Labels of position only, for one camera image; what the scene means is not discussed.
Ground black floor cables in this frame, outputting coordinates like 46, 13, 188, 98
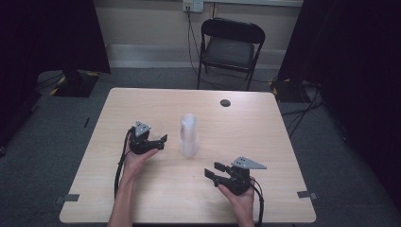
280, 80, 325, 140

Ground stack of clear plastic cups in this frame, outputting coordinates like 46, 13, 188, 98
179, 113, 201, 159

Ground person's left hand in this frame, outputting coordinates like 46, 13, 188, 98
120, 138, 160, 182

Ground black folding chair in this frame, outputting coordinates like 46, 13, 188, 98
196, 17, 267, 92

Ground person's right hand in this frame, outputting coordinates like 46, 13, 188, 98
217, 176, 256, 219

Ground black curtain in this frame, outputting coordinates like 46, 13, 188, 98
0, 0, 112, 149
276, 0, 401, 212

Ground black stand base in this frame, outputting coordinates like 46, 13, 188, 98
48, 69, 101, 98
269, 77, 305, 103

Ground hand-held gripper cable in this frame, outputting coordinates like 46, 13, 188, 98
113, 126, 136, 201
250, 177, 266, 227

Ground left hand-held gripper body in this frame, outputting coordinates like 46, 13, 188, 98
128, 120, 166, 156

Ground white wall socket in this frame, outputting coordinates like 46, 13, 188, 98
182, 0, 205, 14

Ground grey tape strip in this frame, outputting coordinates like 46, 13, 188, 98
296, 190, 318, 201
54, 193, 80, 204

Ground left hand-held gripper cable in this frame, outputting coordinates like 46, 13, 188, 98
113, 126, 136, 201

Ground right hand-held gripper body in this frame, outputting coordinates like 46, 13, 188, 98
213, 155, 268, 196

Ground right hand-held gripper cable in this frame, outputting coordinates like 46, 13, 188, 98
250, 177, 266, 227

